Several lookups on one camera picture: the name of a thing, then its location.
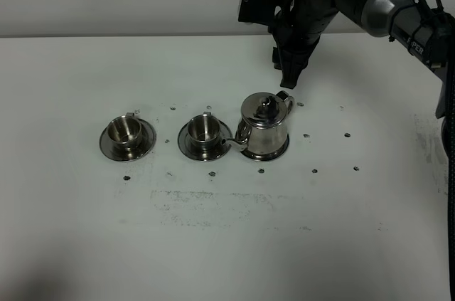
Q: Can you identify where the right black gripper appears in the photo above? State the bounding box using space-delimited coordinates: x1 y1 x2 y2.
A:
269 0 368 88

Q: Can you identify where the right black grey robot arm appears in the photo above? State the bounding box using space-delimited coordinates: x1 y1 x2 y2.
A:
270 0 454 291

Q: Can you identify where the stainless steel teapot saucer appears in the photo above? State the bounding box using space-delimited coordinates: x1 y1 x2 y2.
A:
241 135 290 162

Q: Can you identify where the middle stainless steel saucer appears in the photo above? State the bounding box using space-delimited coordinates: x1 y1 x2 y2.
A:
178 121 232 162

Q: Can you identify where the middle stainless steel teacup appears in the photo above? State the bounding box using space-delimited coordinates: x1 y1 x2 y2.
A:
187 112 221 149

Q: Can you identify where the stainless steel teacup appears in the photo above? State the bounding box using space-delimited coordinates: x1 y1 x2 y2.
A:
187 112 221 149
107 112 143 148

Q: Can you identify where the left stainless steel teacup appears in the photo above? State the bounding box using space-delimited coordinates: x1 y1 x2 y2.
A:
107 112 143 148

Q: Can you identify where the left stainless steel saucer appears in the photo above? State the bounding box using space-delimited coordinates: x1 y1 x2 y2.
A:
99 118 156 162

